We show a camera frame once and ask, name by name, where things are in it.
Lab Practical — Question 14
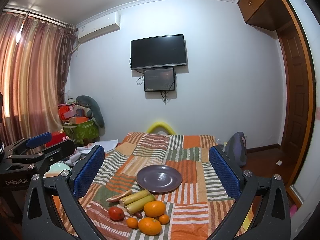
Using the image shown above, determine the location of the striped patchwork bedspread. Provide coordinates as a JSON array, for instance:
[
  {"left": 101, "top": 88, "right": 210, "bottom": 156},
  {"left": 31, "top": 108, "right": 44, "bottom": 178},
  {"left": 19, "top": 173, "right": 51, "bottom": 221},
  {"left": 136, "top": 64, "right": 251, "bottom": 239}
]
[{"left": 51, "top": 131, "right": 254, "bottom": 240}]

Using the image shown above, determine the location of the red tomato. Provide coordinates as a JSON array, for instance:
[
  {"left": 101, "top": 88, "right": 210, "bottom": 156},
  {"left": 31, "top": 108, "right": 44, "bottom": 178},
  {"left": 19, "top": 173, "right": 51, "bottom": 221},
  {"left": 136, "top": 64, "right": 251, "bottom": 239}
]
[{"left": 108, "top": 206, "right": 125, "bottom": 221}]

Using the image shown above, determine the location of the large orange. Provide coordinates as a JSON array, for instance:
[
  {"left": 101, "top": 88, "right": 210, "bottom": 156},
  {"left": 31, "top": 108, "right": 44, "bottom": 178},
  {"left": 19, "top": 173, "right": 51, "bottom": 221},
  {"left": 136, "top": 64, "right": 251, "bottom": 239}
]
[
  {"left": 144, "top": 200, "right": 166, "bottom": 218},
  {"left": 138, "top": 217, "right": 162, "bottom": 236}
]

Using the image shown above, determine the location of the grey shark plush toy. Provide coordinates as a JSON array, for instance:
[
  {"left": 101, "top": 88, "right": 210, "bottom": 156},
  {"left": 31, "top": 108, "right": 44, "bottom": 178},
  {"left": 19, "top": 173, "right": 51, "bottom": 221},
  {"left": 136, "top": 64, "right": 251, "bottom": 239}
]
[{"left": 76, "top": 95, "right": 105, "bottom": 128}]

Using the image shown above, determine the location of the sugarcane piece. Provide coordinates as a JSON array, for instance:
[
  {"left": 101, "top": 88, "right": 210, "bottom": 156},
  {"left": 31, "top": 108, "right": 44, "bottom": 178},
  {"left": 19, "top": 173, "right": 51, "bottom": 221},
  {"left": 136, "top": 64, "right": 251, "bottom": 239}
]
[
  {"left": 119, "top": 190, "right": 151, "bottom": 206},
  {"left": 125, "top": 194, "right": 155, "bottom": 215}
]

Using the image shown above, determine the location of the red gift box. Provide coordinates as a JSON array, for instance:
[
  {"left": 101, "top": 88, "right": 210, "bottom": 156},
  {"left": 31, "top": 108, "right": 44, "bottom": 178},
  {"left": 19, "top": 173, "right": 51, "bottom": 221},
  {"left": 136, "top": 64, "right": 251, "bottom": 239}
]
[{"left": 45, "top": 131, "right": 67, "bottom": 148}]

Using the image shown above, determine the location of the striped pink curtain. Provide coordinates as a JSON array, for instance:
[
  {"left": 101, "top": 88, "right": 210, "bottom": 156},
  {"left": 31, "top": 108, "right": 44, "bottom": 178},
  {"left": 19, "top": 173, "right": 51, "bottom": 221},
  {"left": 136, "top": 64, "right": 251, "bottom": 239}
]
[{"left": 1, "top": 12, "right": 76, "bottom": 145}]

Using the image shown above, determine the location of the dark red jujube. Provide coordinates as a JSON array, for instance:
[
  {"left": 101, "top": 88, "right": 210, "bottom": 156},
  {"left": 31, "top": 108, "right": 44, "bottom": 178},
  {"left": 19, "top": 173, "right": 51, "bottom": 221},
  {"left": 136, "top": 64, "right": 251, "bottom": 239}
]
[{"left": 135, "top": 212, "right": 143, "bottom": 218}]

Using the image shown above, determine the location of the purple ceramic plate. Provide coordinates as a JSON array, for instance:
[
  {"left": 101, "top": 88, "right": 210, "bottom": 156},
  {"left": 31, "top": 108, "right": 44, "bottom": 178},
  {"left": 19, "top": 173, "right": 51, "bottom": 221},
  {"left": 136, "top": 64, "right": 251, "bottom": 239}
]
[{"left": 136, "top": 165, "right": 182, "bottom": 193}]

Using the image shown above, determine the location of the green storage box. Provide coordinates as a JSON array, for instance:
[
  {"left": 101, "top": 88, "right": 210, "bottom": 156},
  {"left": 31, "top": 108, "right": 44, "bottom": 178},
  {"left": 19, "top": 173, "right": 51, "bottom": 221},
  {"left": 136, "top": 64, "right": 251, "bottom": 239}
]
[{"left": 63, "top": 120, "right": 99, "bottom": 145}]

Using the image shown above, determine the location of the wooden overhead cabinet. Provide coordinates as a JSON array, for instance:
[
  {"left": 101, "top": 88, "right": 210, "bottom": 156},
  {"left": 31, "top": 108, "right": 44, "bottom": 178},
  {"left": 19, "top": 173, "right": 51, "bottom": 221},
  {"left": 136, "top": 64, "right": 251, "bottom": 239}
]
[{"left": 238, "top": 0, "right": 292, "bottom": 31}]

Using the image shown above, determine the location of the orange box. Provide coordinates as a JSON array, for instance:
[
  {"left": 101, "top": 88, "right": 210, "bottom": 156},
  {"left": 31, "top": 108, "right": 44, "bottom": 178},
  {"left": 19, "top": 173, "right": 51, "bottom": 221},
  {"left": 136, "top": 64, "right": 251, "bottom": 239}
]
[{"left": 69, "top": 116, "right": 89, "bottom": 125}]

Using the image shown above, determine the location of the white air conditioner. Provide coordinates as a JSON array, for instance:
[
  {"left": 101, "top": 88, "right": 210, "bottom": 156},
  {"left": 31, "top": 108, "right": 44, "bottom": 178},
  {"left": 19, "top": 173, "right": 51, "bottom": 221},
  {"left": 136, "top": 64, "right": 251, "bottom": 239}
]
[{"left": 78, "top": 12, "right": 120, "bottom": 44}]

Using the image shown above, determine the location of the wall mounted black television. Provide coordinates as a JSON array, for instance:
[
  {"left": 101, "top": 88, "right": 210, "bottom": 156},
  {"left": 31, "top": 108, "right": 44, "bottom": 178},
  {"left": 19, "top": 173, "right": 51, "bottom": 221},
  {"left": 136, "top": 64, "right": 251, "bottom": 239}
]
[{"left": 131, "top": 34, "right": 187, "bottom": 70}]

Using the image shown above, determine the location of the small tangerine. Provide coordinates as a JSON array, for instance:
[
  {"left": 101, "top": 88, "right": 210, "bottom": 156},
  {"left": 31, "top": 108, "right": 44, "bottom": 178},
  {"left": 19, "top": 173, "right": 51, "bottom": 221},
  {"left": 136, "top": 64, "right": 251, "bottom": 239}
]
[
  {"left": 158, "top": 214, "right": 170, "bottom": 225},
  {"left": 126, "top": 217, "right": 138, "bottom": 229}
]

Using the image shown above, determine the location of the yellow foam ring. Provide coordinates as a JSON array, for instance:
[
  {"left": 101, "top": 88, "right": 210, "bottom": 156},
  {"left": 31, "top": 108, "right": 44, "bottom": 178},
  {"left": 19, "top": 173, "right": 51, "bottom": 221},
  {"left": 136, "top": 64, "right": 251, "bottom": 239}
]
[{"left": 145, "top": 121, "right": 177, "bottom": 136}]

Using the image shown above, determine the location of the peeled pomelo segment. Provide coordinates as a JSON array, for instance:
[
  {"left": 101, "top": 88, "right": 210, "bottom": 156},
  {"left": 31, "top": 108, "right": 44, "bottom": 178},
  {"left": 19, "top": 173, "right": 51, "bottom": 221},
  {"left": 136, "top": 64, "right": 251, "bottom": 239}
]
[{"left": 106, "top": 190, "right": 132, "bottom": 203}]

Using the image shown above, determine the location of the small black wall monitor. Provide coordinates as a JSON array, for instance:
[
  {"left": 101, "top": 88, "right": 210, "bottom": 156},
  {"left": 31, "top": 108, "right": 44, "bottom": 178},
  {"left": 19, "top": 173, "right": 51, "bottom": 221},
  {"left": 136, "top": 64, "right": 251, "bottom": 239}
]
[{"left": 144, "top": 68, "right": 176, "bottom": 92}]

